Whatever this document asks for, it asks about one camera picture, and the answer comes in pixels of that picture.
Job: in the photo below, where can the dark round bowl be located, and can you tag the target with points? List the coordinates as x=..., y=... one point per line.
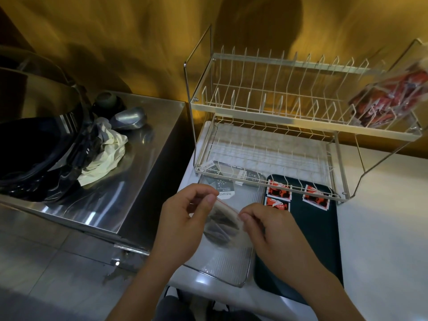
x=106, y=102

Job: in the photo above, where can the red sachet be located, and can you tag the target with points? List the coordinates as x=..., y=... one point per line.
x=279, y=190
x=316, y=197
x=277, y=205

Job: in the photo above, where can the person's right hand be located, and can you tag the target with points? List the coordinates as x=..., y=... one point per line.
x=281, y=244

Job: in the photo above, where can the person's left forearm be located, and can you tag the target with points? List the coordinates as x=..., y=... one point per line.
x=147, y=294

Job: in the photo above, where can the dark starred sachet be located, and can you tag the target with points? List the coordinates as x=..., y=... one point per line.
x=250, y=177
x=210, y=168

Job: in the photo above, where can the stainless steel cabinet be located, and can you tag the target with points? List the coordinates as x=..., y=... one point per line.
x=143, y=170

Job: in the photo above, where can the person's right forearm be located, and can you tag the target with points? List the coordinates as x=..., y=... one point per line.
x=329, y=292

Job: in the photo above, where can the cream cloth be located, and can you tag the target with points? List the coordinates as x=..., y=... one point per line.
x=103, y=157

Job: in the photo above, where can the person's left hand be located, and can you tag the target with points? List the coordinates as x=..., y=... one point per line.
x=177, y=227

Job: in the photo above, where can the dark green tray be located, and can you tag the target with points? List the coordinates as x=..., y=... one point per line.
x=311, y=237

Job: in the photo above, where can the dark sachet with white label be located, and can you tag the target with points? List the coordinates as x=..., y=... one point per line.
x=224, y=188

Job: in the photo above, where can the person's right thumb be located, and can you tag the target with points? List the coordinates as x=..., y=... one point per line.
x=250, y=225

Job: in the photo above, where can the large black wok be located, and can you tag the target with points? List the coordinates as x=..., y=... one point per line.
x=30, y=153

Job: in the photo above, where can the clear ribbed plastic tray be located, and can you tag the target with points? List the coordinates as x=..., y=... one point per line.
x=227, y=268

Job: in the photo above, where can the clear bag of red sachets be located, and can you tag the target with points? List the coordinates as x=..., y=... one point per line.
x=391, y=100

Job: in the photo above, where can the person's left thumb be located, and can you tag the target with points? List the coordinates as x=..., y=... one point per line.
x=202, y=212

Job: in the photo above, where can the clear zip bag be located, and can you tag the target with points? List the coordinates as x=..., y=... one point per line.
x=224, y=229

